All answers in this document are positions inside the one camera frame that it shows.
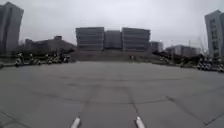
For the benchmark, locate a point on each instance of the wide stone steps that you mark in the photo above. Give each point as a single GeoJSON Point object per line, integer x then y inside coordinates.
{"type": "Point", "coordinates": [110, 55]}

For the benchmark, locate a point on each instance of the grey paved plaza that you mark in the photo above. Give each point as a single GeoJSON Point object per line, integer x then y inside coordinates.
{"type": "Point", "coordinates": [110, 86]}

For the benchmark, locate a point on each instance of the wide grey block building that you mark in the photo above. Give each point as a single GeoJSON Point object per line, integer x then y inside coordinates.
{"type": "Point", "coordinates": [113, 39]}

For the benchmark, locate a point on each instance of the small grey building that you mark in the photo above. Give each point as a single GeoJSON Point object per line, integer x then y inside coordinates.
{"type": "Point", "coordinates": [156, 46]}

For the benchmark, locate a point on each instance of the row of parked bicycles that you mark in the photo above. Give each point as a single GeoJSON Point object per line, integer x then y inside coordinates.
{"type": "Point", "coordinates": [50, 60]}
{"type": "Point", "coordinates": [208, 65]}

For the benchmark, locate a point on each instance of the robot's own part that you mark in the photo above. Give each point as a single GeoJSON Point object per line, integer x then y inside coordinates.
{"type": "Point", "coordinates": [140, 123]}
{"type": "Point", "coordinates": [75, 123]}

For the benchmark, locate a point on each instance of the low dark building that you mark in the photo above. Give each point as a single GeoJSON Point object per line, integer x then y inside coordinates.
{"type": "Point", "coordinates": [50, 45]}

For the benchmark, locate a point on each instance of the low pale building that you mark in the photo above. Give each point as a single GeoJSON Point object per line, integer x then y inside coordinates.
{"type": "Point", "coordinates": [182, 50]}

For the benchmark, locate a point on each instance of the tall pale grey building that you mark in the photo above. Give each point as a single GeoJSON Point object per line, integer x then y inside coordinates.
{"type": "Point", "coordinates": [215, 33]}

